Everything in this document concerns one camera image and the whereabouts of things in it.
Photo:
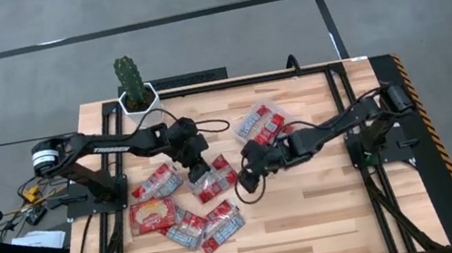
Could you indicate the black panel with hazard stripe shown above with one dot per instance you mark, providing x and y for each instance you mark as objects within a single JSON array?
[{"x": 440, "y": 182}]

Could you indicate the clear plastic container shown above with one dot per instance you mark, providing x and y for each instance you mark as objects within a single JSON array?
[{"x": 282, "y": 110}]

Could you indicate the red popcorn bag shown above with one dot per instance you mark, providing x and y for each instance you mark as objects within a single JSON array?
[
  {"x": 186, "y": 230},
  {"x": 157, "y": 181},
  {"x": 272, "y": 130},
  {"x": 152, "y": 215},
  {"x": 252, "y": 119},
  {"x": 217, "y": 185},
  {"x": 221, "y": 212},
  {"x": 225, "y": 236}
]

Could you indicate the white hexagonal planter pot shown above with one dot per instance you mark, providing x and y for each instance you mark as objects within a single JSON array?
[{"x": 150, "y": 107}]

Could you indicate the green cactus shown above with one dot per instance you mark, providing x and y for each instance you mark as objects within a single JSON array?
[{"x": 129, "y": 80}]

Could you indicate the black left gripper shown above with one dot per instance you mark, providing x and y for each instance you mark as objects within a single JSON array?
[{"x": 193, "y": 150}]

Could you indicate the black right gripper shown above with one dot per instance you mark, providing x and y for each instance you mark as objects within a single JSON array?
[{"x": 263, "y": 154}]

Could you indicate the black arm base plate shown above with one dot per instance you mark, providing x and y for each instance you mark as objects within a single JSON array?
[
  {"x": 400, "y": 148},
  {"x": 83, "y": 205}
]

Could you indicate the black aluminium table frame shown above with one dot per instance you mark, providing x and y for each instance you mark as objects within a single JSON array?
[{"x": 246, "y": 81}]

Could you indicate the small black device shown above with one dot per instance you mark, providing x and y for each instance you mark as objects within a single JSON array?
[{"x": 36, "y": 215}]

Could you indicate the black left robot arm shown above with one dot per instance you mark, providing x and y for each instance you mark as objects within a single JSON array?
[{"x": 119, "y": 146}]

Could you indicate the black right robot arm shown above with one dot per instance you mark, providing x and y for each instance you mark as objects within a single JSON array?
[{"x": 336, "y": 124}]

